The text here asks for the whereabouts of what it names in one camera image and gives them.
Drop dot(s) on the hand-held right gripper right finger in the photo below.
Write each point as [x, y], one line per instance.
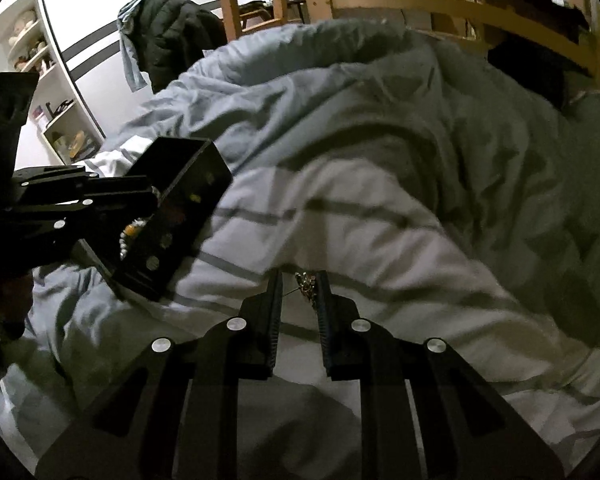
[326, 330]

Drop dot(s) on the light blue shirt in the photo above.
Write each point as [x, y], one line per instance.
[130, 60]

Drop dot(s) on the dark puffer jacket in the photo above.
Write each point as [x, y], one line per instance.
[180, 35]

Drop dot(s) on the wooden bed frame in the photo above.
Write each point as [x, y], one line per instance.
[430, 2]

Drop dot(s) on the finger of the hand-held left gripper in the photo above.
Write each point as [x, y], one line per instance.
[125, 206]
[120, 183]

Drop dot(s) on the white open shelf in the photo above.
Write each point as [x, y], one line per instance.
[50, 85]

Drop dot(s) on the grey striped duvet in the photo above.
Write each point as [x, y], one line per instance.
[380, 185]

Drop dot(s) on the black jewelry box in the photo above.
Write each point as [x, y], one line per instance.
[190, 210]

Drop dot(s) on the white sliding-door wardrobe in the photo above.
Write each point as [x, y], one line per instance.
[95, 10]

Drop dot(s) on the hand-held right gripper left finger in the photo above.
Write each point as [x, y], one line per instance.
[272, 330]

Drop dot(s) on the wooden ladder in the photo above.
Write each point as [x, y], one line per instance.
[227, 5]

